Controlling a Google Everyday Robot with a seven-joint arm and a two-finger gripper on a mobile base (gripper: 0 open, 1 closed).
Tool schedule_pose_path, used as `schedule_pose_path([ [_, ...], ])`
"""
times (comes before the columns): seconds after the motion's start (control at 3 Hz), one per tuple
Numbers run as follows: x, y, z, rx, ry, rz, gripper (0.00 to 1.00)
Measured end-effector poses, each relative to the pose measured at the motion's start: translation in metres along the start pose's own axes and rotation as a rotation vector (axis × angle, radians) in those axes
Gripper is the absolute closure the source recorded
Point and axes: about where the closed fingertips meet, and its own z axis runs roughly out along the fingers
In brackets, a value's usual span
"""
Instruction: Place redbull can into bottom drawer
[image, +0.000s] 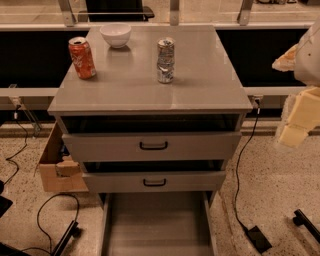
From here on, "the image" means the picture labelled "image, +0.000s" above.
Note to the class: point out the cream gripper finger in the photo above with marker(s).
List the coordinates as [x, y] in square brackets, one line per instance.
[304, 117]
[286, 62]

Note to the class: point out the silver redbull can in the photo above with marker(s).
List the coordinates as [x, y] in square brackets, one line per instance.
[165, 59]

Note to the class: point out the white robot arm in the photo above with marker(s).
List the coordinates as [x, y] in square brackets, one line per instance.
[307, 68]

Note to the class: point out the grey drawer cabinet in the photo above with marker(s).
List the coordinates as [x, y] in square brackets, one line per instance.
[126, 81]

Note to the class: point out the grey top drawer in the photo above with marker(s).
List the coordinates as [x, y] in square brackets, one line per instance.
[151, 137]

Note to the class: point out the grey drawer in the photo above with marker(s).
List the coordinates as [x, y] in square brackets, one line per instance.
[151, 137]
[157, 224]
[153, 176]

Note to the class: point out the grey bottom drawer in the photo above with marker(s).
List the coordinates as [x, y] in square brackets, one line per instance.
[157, 224]

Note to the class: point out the orange soda can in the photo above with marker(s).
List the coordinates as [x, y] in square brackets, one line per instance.
[81, 56]

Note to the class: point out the grey middle drawer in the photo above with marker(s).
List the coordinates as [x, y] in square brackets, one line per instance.
[153, 176]

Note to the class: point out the black bar leg right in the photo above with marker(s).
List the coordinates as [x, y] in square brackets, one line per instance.
[300, 219]

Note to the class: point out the black bar leg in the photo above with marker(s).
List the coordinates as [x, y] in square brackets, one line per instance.
[73, 231]
[300, 219]

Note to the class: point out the black power adapter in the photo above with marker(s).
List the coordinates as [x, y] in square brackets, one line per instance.
[258, 239]

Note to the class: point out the white ceramic bowl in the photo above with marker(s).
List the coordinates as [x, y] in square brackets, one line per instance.
[116, 35]

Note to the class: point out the brown cardboard box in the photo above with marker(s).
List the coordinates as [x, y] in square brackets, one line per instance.
[58, 171]

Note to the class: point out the black bar leg left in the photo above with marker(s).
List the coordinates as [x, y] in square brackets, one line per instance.
[73, 231]

